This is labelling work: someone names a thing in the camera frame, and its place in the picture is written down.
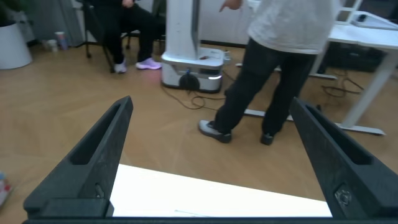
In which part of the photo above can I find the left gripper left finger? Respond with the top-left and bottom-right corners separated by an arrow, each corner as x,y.
23,95 -> 134,218

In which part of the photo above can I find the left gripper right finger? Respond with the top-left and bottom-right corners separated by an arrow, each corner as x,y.
289,96 -> 398,219

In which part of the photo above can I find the person in white t-shirt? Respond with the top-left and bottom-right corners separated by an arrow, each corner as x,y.
198,0 -> 343,146

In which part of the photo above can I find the small white drink cup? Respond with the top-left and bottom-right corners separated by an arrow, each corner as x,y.
46,39 -> 60,52

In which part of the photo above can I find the black office chair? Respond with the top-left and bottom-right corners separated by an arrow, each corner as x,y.
74,0 -> 165,74

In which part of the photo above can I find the pink drink cup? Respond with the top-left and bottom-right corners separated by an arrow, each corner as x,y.
54,30 -> 69,50

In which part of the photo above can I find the seated person in black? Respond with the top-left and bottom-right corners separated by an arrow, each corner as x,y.
90,0 -> 162,74

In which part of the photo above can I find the white standing desk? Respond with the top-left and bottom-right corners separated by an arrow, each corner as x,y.
236,11 -> 398,136

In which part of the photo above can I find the green plant in white pot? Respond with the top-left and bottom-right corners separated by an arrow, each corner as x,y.
0,0 -> 34,70

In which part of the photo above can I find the white humanoid robot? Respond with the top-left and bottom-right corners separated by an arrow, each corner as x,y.
160,0 -> 225,94

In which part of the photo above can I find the black floor cable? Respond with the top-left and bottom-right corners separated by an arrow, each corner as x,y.
161,86 -> 228,112

